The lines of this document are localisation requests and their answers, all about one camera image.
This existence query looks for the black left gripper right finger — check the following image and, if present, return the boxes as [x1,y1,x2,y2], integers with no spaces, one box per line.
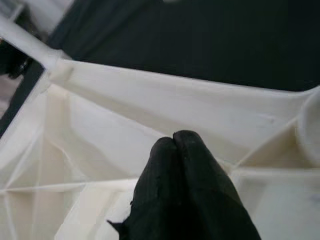
[173,129,262,240]

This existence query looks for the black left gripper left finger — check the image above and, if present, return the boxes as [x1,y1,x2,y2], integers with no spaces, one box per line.
[107,135,191,240]

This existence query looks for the white plastic table top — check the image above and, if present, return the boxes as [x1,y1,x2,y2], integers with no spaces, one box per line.
[0,58,320,240]

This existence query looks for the black tablecloth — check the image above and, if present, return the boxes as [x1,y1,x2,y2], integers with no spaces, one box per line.
[0,0,320,137]

